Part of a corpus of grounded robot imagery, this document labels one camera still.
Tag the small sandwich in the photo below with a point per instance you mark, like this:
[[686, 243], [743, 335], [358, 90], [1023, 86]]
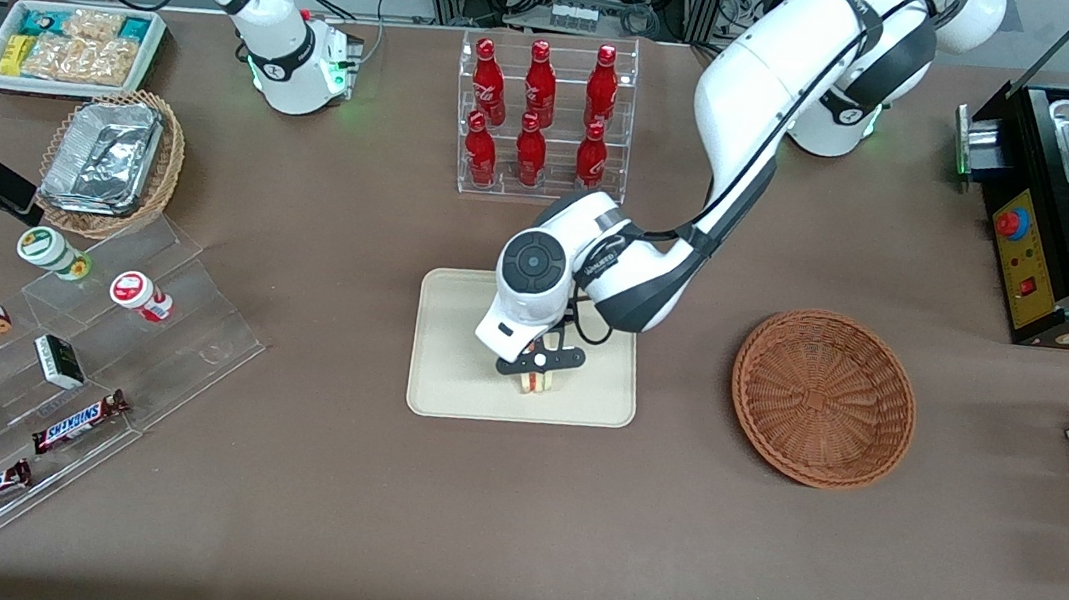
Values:
[[537, 384]]

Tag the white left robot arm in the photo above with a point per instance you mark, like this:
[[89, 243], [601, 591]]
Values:
[[749, 93]]

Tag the cream plastic tray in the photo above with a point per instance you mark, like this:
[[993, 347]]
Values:
[[458, 352]]

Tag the light wicker basket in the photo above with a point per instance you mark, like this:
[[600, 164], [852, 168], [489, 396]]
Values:
[[161, 177]]

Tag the brown wicker basket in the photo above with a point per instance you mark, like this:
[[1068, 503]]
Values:
[[823, 398]]

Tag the silver foil pack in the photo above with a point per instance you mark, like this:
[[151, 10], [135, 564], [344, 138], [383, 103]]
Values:
[[60, 176], [112, 161]]

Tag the green sunflower yogurt cup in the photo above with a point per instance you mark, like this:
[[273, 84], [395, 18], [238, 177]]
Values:
[[47, 250]]

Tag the yellow snack pack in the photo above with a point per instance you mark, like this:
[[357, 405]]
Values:
[[14, 53]]

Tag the clear bag of crackers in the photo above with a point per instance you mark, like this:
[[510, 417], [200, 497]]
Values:
[[78, 62], [95, 24]]

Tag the clear acrylic bottle rack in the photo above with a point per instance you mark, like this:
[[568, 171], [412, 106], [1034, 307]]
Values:
[[547, 186]]

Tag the red strawberry yogurt cup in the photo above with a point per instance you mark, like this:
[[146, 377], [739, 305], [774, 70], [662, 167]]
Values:
[[138, 293]]

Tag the teal snack pack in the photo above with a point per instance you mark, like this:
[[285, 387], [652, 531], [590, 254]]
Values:
[[43, 21], [135, 27]]

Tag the red cola bottle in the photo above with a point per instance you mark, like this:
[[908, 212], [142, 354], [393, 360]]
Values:
[[481, 151], [530, 152], [602, 86], [592, 156], [540, 84], [487, 83]]

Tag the small black carton box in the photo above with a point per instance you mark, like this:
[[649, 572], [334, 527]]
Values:
[[59, 362]]

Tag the white snack bin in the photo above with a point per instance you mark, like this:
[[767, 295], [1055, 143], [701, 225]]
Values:
[[144, 59]]

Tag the clear acrylic stepped stand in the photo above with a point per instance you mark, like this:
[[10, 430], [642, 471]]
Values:
[[188, 341]]

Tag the grey power strip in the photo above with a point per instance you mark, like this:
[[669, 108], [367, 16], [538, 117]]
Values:
[[575, 16]]

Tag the red round warmer button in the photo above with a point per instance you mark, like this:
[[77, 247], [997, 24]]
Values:
[[1009, 223]]

